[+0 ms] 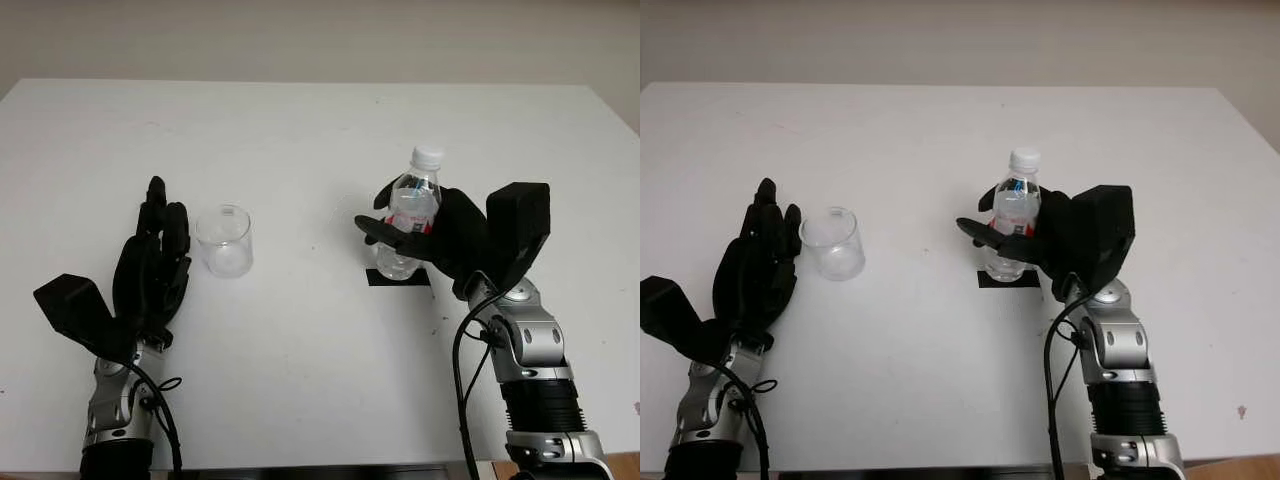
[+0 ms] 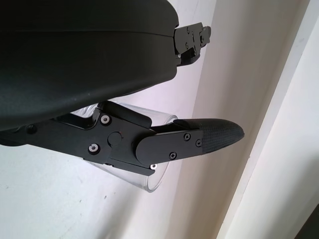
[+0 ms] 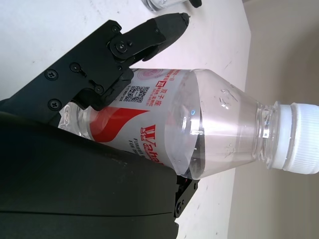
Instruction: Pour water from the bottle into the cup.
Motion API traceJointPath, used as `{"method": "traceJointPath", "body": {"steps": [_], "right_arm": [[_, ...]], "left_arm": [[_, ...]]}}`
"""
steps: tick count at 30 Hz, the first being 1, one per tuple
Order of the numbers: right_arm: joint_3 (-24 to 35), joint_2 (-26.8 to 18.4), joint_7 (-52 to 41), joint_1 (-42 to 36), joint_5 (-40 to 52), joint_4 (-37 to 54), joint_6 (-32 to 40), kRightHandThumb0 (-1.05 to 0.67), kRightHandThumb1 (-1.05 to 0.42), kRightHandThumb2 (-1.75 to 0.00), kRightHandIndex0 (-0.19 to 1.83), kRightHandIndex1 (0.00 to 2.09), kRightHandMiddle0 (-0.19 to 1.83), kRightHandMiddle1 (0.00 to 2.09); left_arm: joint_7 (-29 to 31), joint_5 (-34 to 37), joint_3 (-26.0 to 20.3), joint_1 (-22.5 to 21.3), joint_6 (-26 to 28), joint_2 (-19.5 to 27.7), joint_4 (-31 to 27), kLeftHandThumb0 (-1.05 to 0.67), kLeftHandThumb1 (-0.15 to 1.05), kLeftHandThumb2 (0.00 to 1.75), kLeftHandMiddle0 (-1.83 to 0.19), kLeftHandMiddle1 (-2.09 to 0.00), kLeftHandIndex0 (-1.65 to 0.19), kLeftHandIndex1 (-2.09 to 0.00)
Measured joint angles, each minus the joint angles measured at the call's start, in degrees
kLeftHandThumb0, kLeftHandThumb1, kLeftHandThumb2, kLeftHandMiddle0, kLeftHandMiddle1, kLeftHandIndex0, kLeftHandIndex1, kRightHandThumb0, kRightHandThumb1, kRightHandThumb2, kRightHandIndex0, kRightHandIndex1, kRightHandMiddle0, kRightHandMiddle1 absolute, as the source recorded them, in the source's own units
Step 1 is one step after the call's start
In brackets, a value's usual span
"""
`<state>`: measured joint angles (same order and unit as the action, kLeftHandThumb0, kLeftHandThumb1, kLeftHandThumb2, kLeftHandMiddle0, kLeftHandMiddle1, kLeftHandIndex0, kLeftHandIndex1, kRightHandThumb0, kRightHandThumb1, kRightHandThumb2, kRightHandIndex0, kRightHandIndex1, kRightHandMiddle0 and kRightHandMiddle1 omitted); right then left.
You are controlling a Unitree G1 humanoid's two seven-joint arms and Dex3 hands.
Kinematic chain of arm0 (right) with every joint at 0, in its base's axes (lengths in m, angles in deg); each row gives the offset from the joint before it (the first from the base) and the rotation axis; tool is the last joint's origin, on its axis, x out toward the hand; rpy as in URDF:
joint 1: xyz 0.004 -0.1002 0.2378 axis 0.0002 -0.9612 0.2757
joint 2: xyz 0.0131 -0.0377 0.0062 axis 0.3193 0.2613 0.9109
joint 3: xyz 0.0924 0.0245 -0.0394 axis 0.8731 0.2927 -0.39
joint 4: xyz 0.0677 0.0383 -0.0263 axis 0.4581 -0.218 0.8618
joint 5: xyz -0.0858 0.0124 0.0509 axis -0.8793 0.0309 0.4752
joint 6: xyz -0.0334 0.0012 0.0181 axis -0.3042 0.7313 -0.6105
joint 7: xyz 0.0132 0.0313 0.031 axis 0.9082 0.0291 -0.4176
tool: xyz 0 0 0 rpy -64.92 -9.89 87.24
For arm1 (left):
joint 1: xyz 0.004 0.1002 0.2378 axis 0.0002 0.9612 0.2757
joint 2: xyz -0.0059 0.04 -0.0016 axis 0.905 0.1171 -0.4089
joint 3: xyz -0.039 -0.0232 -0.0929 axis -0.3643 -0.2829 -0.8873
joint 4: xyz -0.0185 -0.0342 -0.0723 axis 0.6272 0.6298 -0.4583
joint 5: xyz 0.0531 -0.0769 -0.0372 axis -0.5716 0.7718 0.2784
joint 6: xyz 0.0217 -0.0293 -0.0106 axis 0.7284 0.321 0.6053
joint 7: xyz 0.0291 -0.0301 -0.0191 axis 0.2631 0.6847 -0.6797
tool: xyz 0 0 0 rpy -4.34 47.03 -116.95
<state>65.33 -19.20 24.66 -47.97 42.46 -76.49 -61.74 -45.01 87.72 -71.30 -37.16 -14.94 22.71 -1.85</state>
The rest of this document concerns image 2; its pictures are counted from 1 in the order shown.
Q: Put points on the clear plastic cup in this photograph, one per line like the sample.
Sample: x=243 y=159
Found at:
x=159 y=119

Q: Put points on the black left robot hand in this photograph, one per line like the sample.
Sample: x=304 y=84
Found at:
x=87 y=62

